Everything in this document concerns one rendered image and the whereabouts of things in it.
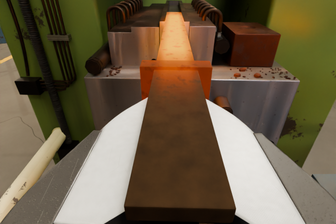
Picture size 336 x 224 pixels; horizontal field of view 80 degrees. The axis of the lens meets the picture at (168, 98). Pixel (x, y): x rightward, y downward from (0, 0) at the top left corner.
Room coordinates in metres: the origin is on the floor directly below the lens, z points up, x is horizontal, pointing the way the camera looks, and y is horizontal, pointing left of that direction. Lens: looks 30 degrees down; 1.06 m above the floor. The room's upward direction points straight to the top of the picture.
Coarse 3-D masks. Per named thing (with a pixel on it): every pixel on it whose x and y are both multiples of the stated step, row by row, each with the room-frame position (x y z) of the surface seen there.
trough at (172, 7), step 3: (168, 3) 0.70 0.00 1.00; (171, 3) 0.78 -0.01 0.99; (174, 3) 0.78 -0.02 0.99; (177, 3) 0.78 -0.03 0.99; (168, 6) 0.67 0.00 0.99; (171, 6) 0.74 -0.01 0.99; (174, 6) 0.74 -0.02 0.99; (177, 6) 0.74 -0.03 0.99; (168, 9) 0.64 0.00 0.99; (171, 9) 0.66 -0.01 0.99; (174, 9) 0.66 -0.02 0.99; (177, 9) 0.66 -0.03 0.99; (180, 9) 0.56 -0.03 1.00
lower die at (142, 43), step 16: (176, 0) 0.79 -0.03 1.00; (144, 16) 0.50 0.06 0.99; (160, 16) 0.50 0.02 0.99; (192, 16) 0.49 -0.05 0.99; (112, 32) 0.38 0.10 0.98; (128, 32) 0.38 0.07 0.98; (144, 32) 0.38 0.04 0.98; (160, 32) 0.38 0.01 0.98; (192, 32) 0.38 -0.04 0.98; (208, 32) 0.38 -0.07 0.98; (112, 48) 0.38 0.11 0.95; (128, 48) 0.38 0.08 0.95; (144, 48) 0.38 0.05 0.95; (192, 48) 0.38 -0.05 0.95; (208, 48) 0.38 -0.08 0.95; (112, 64) 0.38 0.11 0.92; (128, 64) 0.38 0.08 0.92
